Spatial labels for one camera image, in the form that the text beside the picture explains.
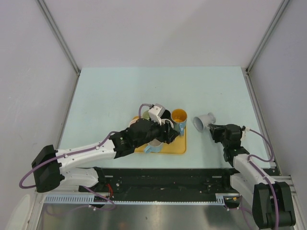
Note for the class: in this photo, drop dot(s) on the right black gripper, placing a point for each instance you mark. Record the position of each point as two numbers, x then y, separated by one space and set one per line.
215 130

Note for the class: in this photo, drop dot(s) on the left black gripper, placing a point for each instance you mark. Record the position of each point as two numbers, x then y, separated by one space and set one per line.
160 138

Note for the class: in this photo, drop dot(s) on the light grey mug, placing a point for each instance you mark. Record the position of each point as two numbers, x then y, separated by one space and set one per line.
202 121

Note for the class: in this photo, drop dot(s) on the light blue mug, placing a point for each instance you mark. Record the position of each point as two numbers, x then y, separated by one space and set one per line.
154 146

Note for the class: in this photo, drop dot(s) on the brown dark mug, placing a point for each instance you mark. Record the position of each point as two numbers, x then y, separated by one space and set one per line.
166 114

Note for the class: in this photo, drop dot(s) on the blue butterfly mug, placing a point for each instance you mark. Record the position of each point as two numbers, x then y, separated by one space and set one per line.
179 119

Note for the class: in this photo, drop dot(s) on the light green mug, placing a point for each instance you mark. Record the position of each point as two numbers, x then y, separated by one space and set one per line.
146 115

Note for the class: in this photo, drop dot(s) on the dark grey mug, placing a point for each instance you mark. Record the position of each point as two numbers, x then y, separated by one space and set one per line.
171 124

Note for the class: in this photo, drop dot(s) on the pink mug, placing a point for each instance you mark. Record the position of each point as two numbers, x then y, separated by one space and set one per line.
133 122

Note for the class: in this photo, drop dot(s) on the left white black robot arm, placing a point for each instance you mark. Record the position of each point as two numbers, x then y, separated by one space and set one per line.
54 167

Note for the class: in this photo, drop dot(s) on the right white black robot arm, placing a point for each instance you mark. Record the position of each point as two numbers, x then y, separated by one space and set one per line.
271 200

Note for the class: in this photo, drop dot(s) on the yellow tray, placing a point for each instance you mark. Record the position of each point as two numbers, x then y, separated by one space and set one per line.
177 147

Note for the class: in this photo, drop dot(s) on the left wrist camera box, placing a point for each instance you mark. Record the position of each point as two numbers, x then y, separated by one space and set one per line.
156 112

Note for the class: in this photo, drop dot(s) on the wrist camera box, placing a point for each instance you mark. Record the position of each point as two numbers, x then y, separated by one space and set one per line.
156 112
245 130

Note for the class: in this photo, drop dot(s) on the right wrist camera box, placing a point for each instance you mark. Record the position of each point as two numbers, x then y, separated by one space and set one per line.
245 130

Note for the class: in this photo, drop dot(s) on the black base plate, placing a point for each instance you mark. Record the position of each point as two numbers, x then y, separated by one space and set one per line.
181 185

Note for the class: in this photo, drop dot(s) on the right aluminium frame post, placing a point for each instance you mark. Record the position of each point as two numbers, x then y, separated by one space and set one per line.
268 33

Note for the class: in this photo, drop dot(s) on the aluminium frame post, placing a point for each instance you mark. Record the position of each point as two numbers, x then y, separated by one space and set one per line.
268 33
58 35

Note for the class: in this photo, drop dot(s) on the white cable duct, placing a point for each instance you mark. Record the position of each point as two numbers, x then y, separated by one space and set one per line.
218 200

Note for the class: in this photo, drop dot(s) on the left aluminium frame post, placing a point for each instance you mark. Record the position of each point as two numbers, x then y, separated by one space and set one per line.
58 35

